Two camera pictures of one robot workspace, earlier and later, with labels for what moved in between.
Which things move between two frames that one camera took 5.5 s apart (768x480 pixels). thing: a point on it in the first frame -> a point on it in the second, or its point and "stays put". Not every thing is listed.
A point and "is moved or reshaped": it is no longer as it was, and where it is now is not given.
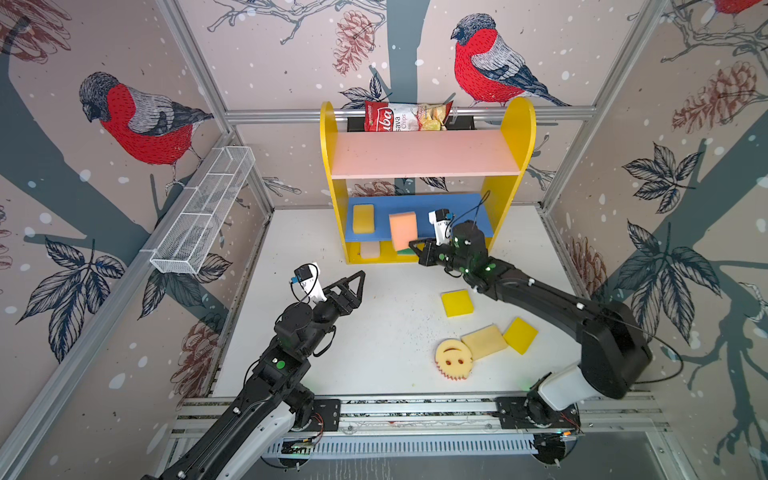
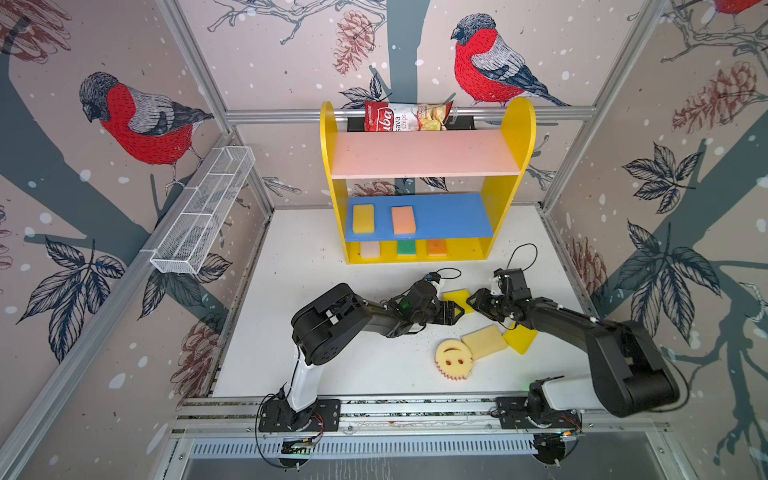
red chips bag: (405, 117) stays put
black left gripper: (350, 301) -> (444, 310)
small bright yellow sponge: (457, 302) stays put
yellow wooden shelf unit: (385, 184) stays put
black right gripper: (429, 248) -> (478, 301)
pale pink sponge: (370, 250) stays put
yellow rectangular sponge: (364, 218) stays put
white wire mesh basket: (205, 211) stays put
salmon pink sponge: (404, 229) is moved or reshaped
